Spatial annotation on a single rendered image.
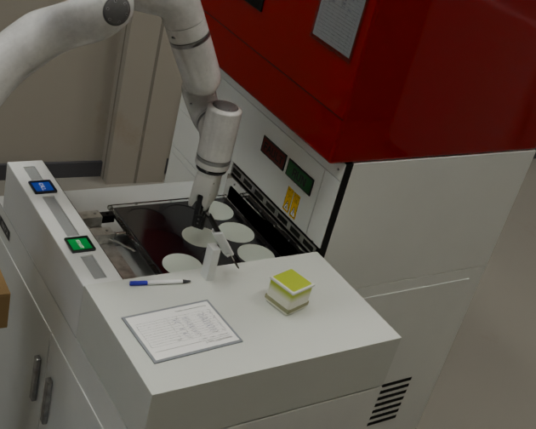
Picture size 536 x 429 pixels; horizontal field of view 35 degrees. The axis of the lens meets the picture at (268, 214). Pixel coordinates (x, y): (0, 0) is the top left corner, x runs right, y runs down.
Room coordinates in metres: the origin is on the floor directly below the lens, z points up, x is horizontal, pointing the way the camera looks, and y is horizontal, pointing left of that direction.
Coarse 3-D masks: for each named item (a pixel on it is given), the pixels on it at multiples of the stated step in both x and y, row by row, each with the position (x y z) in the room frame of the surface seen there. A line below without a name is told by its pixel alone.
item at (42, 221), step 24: (24, 168) 1.88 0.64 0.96; (24, 192) 1.77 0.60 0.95; (24, 216) 1.76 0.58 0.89; (48, 216) 1.68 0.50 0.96; (72, 216) 1.71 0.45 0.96; (24, 240) 1.74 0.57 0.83; (48, 240) 1.62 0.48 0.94; (48, 264) 1.61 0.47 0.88; (72, 264) 1.52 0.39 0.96; (96, 264) 1.55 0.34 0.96; (48, 288) 1.60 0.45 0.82; (72, 288) 1.50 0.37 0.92; (72, 312) 1.48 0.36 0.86
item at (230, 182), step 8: (232, 176) 2.17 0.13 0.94; (232, 184) 2.16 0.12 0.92; (240, 184) 2.14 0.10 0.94; (224, 192) 2.18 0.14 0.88; (232, 192) 2.18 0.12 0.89; (240, 192) 2.12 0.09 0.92; (248, 192) 2.10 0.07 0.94; (232, 200) 2.16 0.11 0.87; (248, 200) 2.09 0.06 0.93; (256, 200) 2.07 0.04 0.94; (240, 208) 2.13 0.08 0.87; (256, 208) 2.05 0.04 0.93; (264, 208) 2.04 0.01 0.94; (248, 216) 2.09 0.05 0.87; (264, 216) 2.02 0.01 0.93; (272, 216) 2.00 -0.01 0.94; (256, 224) 2.06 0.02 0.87; (272, 224) 1.98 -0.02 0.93; (280, 224) 1.97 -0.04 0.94; (264, 232) 2.03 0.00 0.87; (280, 232) 1.95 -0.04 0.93; (288, 232) 1.94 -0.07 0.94; (288, 240) 1.92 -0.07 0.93; (296, 240) 1.91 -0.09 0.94; (296, 248) 1.89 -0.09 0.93; (304, 248) 1.89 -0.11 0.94
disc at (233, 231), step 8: (224, 224) 1.97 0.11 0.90; (232, 224) 1.98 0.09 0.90; (240, 224) 1.99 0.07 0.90; (224, 232) 1.92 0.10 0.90; (232, 232) 1.94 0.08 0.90; (240, 232) 1.95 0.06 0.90; (248, 232) 1.96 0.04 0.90; (232, 240) 1.90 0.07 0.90; (240, 240) 1.91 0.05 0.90; (248, 240) 1.92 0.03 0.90
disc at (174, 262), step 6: (168, 258) 1.74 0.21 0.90; (174, 258) 1.74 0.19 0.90; (180, 258) 1.75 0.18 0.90; (186, 258) 1.76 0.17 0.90; (192, 258) 1.76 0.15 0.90; (168, 264) 1.71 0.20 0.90; (174, 264) 1.72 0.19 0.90; (180, 264) 1.73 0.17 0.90; (186, 264) 1.73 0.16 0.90; (192, 264) 1.74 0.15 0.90; (198, 264) 1.75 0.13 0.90; (168, 270) 1.69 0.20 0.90; (174, 270) 1.69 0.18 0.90; (180, 270) 1.70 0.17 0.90; (186, 270) 1.71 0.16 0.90
